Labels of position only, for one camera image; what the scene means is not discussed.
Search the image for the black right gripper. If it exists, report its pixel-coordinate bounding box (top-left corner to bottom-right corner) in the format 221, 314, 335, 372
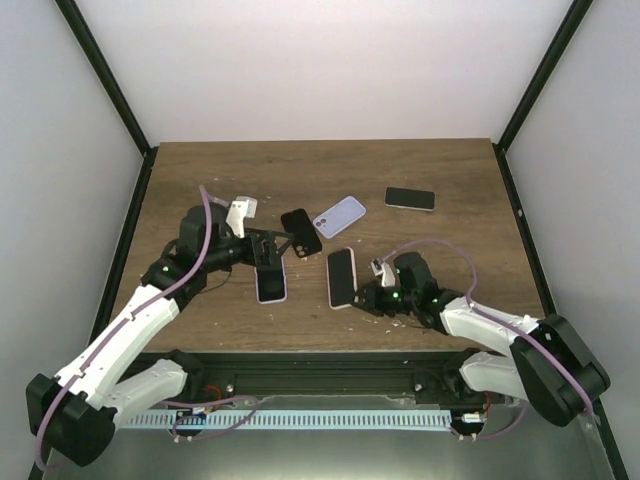
346, 280, 417, 319

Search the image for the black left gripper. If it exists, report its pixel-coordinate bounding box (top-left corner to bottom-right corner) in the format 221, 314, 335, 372
203, 227, 295, 273

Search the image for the black phone case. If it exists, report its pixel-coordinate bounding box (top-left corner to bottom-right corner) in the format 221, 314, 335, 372
281, 208, 322, 258

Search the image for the beige phone case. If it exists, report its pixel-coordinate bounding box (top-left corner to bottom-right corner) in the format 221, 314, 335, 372
325, 246, 359, 311

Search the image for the large lilac phone case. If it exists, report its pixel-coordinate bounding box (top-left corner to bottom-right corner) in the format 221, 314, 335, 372
254, 262, 289, 305

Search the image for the small lilac phone case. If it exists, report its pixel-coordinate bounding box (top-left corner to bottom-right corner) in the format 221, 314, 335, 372
312, 196, 367, 239

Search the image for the silver-edged black phone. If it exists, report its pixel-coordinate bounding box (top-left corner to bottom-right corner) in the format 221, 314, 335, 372
384, 187, 436, 211

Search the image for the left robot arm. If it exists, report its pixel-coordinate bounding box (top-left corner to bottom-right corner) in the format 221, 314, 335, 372
26, 196, 293, 472

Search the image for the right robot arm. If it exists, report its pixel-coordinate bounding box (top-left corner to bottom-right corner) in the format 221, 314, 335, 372
352, 252, 611, 427

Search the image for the light blue slotted strip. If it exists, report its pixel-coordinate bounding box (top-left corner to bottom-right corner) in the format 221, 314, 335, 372
123, 410, 451, 432

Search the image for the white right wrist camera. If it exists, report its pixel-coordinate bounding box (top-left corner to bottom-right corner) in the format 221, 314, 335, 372
370, 258, 396, 288

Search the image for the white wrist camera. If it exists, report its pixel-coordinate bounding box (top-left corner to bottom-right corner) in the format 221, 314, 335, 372
370, 258, 396, 288
226, 196, 258, 238

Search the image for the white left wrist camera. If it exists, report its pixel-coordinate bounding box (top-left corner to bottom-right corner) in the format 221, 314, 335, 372
226, 196, 258, 238

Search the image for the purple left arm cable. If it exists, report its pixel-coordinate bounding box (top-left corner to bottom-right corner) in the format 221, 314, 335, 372
33, 184, 261, 474

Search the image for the black aluminium frame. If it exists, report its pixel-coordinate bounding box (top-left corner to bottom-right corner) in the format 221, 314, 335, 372
27, 0, 632, 480

